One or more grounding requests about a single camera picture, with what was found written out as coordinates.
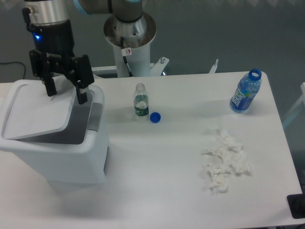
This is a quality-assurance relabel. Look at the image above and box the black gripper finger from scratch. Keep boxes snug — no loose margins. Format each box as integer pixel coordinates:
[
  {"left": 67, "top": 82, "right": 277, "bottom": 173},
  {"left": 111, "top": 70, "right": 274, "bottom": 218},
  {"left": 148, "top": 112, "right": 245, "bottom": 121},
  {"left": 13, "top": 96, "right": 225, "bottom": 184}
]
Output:
[
  {"left": 64, "top": 54, "right": 94, "bottom": 104},
  {"left": 29, "top": 50, "right": 57, "bottom": 96}
]

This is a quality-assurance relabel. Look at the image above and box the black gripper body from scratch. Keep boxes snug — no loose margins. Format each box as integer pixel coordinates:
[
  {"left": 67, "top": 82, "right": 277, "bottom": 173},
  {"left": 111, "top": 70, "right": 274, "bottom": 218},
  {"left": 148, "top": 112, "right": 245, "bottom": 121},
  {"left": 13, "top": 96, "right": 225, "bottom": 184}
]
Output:
[{"left": 22, "top": 7, "right": 75, "bottom": 75}]

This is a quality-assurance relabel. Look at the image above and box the white trash can lid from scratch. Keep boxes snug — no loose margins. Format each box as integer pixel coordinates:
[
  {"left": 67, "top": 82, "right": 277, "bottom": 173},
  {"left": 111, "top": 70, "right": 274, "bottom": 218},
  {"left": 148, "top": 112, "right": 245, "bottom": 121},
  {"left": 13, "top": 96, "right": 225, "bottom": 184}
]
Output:
[{"left": 4, "top": 81, "right": 75, "bottom": 140}]

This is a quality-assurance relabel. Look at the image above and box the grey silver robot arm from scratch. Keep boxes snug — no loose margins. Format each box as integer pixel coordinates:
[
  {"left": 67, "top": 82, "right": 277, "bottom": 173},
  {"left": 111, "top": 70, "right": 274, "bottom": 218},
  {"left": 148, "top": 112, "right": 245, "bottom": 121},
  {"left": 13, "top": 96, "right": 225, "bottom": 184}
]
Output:
[{"left": 22, "top": 0, "right": 150, "bottom": 104}]

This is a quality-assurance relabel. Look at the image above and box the white trash can body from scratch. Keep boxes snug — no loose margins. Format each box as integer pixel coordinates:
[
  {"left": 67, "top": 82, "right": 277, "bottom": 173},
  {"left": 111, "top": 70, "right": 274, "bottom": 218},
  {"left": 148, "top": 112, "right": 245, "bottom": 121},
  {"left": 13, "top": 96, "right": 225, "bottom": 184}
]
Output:
[{"left": 0, "top": 77, "right": 109, "bottom": 184}]

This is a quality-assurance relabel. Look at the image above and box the blue bottle cap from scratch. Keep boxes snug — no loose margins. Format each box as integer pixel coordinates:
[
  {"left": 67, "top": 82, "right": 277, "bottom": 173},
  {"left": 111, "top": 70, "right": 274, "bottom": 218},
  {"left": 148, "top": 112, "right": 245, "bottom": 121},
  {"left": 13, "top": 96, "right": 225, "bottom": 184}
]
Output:
[{"left": 150, "top": 112, "right": 161, "bottom": 123}]

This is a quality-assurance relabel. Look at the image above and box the small clear plastic bottle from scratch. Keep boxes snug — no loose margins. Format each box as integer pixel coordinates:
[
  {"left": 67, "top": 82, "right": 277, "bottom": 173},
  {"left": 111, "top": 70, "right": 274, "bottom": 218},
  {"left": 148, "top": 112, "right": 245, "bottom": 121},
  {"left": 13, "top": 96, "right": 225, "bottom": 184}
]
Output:
[{"left": 133, "top": 83, "right": 149, "bottom": 117}]

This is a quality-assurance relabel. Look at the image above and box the blue plastic drink bottle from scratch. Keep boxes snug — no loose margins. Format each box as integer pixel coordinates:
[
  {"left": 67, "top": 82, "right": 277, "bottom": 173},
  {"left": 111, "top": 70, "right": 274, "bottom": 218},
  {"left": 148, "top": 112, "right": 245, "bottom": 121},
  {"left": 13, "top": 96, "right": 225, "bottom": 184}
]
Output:
[{"left": 230, "top": 68, "right": 262, "bottom": 113}]

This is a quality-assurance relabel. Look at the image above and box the crumpled white tissue pile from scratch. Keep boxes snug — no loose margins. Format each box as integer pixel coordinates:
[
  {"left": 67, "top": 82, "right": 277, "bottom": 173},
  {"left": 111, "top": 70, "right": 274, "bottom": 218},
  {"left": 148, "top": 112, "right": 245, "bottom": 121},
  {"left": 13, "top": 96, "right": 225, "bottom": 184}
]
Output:
[{"left": 201, "top": 128, "right": 252, "bottom": 195}]

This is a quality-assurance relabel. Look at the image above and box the black device at corner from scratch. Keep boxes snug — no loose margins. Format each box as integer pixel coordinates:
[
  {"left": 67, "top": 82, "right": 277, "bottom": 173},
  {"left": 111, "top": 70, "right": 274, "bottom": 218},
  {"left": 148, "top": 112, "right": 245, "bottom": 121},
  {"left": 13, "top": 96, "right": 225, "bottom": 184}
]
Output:
[{"left": 287, "top": 194, "right": 305, "bottom": 219}]

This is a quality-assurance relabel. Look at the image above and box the black floor cable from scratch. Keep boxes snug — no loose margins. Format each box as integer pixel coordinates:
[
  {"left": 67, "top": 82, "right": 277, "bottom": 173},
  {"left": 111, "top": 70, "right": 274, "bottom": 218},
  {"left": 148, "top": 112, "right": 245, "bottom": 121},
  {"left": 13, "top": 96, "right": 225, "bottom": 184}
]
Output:
[{"left": 0, "top": 61, "right": 26, "bottom": 79}]

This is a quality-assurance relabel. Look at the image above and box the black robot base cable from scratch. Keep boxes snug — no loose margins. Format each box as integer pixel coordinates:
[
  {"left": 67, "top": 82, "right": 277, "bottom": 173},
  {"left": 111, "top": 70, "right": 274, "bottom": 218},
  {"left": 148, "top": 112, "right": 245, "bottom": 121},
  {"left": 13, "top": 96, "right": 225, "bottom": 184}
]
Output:
[{"left": 120, "top": 36, "right": 133, "bottom": 77}]

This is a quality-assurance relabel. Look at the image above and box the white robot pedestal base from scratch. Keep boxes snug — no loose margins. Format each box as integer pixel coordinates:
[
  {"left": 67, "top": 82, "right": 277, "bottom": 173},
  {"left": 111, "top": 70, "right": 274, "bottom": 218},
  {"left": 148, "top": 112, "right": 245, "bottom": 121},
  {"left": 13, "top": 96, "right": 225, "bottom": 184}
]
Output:
[{"left": 103, "top": 12, "right": 169, "bottom": 78}]

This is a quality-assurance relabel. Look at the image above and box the white frame at right edge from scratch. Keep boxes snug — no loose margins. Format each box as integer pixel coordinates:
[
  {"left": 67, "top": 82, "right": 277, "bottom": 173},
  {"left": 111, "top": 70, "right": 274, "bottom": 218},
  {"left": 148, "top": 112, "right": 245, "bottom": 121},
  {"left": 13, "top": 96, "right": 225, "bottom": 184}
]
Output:
[{"left": 282, "top": 83, "right": 305, "bottom": 129}]

